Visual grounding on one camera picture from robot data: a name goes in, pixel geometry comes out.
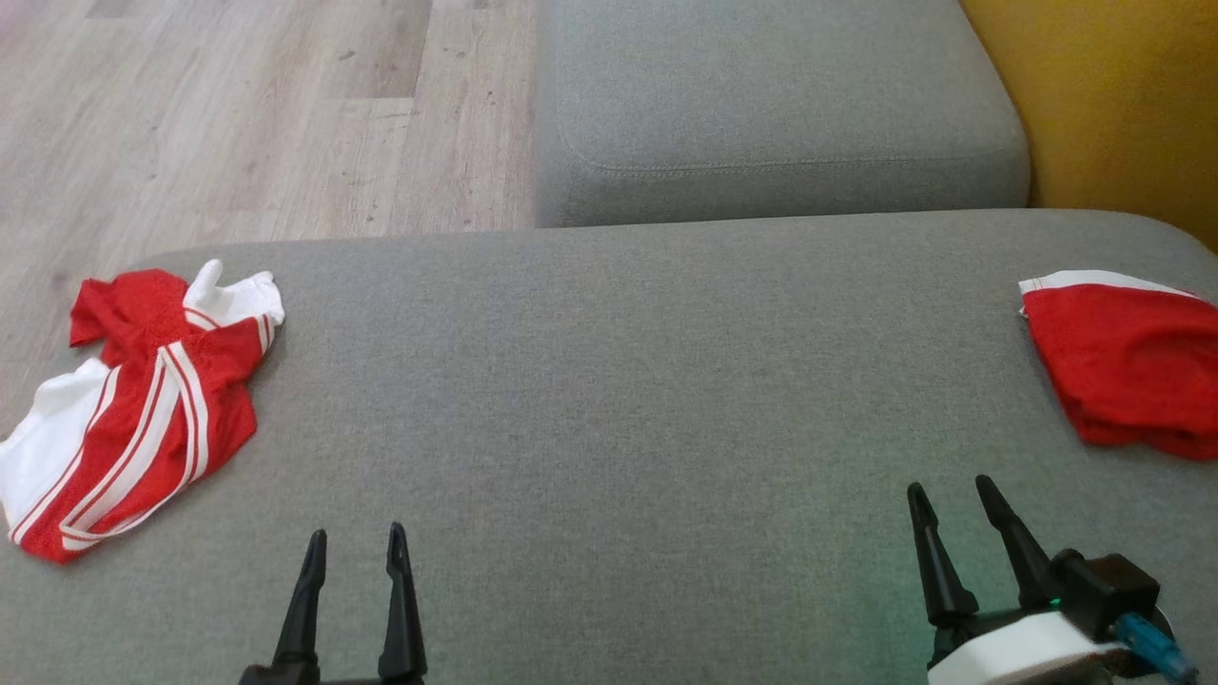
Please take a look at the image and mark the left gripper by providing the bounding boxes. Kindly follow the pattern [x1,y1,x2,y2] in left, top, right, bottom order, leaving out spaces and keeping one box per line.
[238,522,427,685]

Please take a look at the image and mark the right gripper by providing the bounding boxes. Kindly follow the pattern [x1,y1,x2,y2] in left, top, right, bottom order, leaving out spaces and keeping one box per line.
[907,476,1133,685]

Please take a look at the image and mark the red and white striped shirt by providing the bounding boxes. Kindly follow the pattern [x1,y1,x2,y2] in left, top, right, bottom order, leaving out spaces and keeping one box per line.
[0,259,286,564]

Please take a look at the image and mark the red garment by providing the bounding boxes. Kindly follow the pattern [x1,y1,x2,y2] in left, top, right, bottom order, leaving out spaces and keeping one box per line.
[1018,270,1218,461]

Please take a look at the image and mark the large grey fabric ottoman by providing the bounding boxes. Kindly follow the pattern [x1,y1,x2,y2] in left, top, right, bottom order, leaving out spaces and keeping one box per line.
[0,209,1218,685]

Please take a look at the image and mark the long yellow sofa back cushion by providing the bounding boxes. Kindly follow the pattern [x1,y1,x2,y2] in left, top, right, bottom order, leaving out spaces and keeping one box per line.
[959,0,1218,253]

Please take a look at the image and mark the long grey sofa seat cushion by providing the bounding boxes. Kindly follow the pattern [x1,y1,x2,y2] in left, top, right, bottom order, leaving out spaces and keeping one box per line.
[535,0,1031,229]

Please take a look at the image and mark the blue camera cable connector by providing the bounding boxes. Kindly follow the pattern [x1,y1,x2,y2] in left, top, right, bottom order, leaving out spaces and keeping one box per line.
[1113,614,1202,685]

